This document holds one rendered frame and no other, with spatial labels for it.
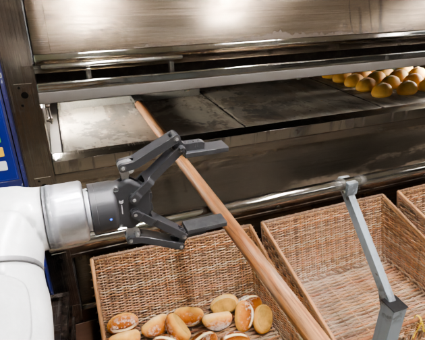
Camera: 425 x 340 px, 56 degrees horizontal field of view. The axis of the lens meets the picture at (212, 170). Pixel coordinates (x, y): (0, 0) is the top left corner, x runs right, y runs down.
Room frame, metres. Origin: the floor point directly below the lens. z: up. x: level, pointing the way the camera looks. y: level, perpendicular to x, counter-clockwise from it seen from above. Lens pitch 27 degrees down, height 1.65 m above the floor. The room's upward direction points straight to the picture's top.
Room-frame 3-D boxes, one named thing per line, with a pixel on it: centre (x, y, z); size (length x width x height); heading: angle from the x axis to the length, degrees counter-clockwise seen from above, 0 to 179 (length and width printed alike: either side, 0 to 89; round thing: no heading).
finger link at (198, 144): (0.55, 0.04, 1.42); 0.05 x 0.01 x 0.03; 111
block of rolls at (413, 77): (1.94, -0.78, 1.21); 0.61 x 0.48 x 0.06; 21
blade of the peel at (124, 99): (1.71, 0.38, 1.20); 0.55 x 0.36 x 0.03; 112
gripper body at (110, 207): (0.51, 0.14, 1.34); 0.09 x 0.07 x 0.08; 111
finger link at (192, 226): (0.56, 0.01, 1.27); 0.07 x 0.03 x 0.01; 111
